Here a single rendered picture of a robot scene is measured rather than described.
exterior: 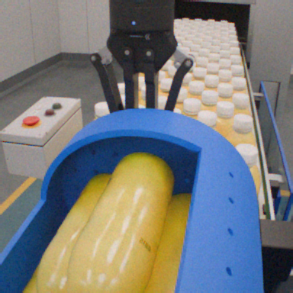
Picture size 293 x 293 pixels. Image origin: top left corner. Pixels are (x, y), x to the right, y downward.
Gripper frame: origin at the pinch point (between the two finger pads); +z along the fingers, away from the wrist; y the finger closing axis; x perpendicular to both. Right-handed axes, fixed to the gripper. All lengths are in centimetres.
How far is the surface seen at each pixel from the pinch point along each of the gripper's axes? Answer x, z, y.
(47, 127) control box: -14.7, 6.0, 22.8
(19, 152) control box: -10.4, 10.2, 27.7
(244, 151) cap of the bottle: -11.1, 4.7, -15.0
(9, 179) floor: -129, 116, 131
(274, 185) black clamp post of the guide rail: -21.4, 17.9, -23.9
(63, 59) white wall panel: -435, 113, 227
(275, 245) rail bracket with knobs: -1.1, 15.7, -21.7
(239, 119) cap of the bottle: -24.0, 4.7, -14.6
